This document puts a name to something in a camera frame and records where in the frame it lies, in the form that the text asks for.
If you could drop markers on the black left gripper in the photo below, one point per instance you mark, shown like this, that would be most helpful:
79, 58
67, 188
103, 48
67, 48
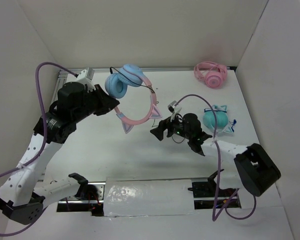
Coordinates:
106, 102

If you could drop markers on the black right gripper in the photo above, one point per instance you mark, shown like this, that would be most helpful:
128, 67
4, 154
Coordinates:
163, 125

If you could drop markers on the blue pink cat-ear headphones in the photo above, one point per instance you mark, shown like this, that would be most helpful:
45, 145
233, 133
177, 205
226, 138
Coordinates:
116, 85

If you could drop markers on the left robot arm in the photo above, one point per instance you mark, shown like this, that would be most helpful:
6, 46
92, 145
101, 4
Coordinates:
20, 199

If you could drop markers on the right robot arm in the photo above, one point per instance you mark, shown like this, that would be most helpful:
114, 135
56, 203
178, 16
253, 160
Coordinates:
256, 170

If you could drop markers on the teal cat-ear headphones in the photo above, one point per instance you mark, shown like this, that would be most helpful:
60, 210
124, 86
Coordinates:
218, 119

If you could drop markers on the white taped cover plate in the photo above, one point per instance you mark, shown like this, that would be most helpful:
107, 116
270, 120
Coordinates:
148, 198

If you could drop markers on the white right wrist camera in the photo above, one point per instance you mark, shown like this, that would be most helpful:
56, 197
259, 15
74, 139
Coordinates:
175, 109

